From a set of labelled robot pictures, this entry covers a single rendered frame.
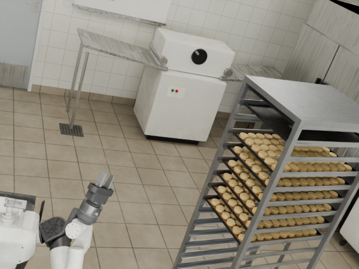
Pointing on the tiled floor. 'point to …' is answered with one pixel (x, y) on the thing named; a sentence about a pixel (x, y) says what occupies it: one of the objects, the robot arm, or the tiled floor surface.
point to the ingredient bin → (351, 228)
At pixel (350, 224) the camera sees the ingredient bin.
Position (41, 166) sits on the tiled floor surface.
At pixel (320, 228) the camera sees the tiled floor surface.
